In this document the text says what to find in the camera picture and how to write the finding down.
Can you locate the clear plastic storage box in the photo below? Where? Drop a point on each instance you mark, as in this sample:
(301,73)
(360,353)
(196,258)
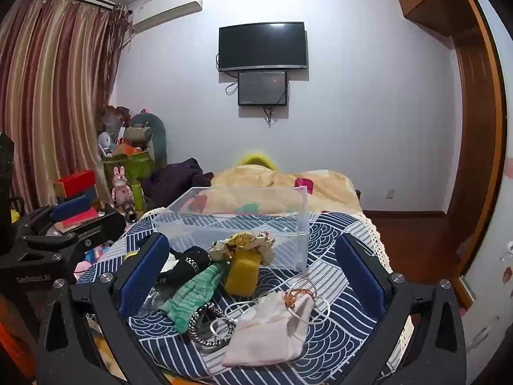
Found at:
(248,224)

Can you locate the floral fabric scrunchie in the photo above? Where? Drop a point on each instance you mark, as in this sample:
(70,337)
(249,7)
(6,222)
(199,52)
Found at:
(256,242)

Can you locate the red box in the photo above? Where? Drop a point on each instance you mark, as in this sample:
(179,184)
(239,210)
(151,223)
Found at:
(76,182)

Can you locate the black wall television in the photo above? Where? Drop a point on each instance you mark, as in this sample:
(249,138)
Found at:
(262,46)

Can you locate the beige printed blanket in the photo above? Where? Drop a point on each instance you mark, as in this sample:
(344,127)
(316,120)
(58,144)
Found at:
(332,192)

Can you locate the yellow sponge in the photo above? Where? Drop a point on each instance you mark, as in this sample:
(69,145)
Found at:
(242,276)

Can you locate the blue wave-patterned cloth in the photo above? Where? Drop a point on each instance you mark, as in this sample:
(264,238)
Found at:
(320,343)

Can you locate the pink bunny toy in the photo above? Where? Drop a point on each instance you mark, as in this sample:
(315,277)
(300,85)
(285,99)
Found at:
(122,190)

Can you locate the yellow fuzzy object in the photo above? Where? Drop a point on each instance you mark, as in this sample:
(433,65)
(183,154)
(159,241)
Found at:
(256,159)

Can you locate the wall socket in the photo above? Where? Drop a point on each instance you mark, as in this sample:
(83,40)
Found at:
(389,193)

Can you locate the cream knitted bedspread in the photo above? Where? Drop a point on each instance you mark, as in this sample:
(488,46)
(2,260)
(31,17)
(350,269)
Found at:
(372,234)

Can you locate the white door with stickers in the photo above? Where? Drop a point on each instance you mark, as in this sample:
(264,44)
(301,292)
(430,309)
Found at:
(491,308)

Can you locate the green striped cloth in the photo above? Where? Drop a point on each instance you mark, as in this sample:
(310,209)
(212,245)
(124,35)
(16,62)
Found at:
(188,296)

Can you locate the dark purple clothes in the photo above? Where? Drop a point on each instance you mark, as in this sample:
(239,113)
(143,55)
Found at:
(176,178)

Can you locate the green bottle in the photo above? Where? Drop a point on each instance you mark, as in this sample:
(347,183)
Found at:
(138,196)

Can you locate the pile of toys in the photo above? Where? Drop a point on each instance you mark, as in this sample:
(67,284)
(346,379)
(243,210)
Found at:
(114,132)

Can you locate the striped brown curtain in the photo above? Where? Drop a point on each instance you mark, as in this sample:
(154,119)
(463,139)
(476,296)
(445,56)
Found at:
(52,88)

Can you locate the black cylinder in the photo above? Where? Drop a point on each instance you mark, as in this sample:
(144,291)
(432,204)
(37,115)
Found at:
(130,213)

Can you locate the small black wall monitor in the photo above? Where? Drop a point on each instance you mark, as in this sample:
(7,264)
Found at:
(262,88)

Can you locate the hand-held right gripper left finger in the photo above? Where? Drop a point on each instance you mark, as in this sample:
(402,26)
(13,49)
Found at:
(145,276)

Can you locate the pink cloth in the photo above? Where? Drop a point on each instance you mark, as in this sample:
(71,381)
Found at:
(309,184)

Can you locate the white cloth pouch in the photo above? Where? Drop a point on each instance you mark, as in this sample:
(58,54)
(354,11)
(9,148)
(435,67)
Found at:
(260,333)

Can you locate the green box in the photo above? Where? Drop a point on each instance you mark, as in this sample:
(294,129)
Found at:
(132,166)

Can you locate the colourful printed bedsheet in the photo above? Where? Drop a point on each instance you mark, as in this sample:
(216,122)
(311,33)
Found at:
(94,254)

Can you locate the white air conditioner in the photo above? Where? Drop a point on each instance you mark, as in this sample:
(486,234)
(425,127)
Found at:
(168,8)

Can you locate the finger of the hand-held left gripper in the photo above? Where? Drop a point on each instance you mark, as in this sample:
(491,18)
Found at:
(100,224)
(70,207)

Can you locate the red book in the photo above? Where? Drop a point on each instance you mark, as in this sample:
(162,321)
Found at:
(82,217)

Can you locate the green plush dinosaur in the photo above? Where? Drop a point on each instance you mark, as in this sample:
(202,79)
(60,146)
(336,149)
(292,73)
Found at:
(154,132)

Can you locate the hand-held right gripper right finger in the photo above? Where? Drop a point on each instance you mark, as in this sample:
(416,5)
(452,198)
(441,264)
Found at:
(360,278)

